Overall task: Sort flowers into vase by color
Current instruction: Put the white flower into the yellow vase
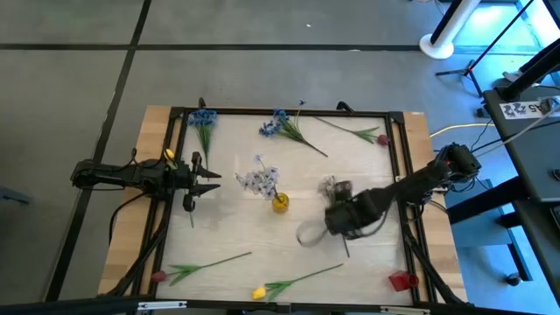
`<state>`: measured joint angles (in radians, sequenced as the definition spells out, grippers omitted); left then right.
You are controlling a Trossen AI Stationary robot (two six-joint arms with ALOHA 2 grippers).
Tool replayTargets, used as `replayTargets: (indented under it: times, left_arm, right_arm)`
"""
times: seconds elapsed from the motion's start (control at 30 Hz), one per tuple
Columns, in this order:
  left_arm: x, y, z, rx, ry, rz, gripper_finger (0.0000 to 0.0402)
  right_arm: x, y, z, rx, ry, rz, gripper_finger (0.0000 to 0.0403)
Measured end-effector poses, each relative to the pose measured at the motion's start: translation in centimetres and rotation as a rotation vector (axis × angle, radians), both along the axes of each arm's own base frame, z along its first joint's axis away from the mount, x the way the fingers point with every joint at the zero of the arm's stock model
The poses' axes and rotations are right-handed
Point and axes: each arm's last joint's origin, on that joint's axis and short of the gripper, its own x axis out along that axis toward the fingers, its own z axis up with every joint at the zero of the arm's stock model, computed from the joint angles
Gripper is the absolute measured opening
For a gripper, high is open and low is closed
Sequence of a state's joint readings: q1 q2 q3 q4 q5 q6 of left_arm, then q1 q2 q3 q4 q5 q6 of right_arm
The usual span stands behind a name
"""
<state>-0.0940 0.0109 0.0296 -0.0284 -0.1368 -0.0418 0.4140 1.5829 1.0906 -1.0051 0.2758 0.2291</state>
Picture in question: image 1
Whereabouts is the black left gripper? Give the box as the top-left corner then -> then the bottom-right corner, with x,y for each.
164,151 -> 222,214

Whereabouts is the white artificial flower bunch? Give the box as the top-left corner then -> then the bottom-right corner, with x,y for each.
234,153 -> 285,202
320,174 -> 352,259

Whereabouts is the dense blue artificial flower bunch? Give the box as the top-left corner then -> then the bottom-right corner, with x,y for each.
186,108 -> 219,170

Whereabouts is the yellow ribbed glass vase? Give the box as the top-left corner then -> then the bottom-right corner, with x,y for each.
270,192 -> 291,214

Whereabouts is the red glass vase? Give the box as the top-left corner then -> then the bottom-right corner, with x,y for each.
388,269 -> 420,293

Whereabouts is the red artificial tulip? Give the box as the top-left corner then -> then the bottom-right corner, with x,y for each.
150,250 -> 254,288
313,115 -> 391,147

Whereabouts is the blue grey floor object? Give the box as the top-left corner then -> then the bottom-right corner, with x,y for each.
0,185 -> 32,206

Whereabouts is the white round pole stand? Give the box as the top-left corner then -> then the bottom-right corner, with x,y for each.
418,0 -> 482,60

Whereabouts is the black side desk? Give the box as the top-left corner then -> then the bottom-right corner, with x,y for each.
445,85 -> 560,303

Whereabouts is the black tripod stand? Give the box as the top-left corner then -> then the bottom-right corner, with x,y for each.
435,0 -> 537,98

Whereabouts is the white printed paper label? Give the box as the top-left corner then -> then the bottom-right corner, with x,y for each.
498,99 -> 555,120

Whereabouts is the black aluminium table frame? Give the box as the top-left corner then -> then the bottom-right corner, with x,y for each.
102,96 -> 467,307

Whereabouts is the silver mount bracket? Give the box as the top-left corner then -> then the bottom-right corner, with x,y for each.
379,305 -> 432,315
137,300 -> 188,312

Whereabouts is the yellow floor cable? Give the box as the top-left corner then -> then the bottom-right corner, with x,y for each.
429,122 -> 496,139

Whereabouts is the black camera rig bar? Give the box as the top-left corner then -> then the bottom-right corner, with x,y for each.
0,295 -> 517,315

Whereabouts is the grey desk cable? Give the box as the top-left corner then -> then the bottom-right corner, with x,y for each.
479,114 -> 560,152

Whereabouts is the black slanted post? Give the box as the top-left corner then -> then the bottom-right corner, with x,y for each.
498,38 -> 560,102

